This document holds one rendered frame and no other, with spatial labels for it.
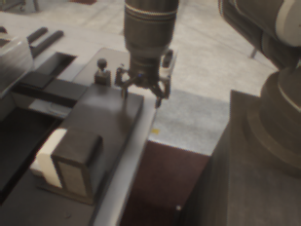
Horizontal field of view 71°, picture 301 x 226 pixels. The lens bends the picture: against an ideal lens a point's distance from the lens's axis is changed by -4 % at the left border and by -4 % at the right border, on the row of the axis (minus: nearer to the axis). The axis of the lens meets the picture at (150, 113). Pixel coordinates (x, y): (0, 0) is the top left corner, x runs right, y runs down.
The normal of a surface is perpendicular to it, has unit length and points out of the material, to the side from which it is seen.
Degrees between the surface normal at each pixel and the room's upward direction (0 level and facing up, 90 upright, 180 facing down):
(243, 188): 0
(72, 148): 0
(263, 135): 23
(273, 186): 0
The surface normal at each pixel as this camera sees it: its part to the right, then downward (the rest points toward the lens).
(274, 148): -0.20, -0.50
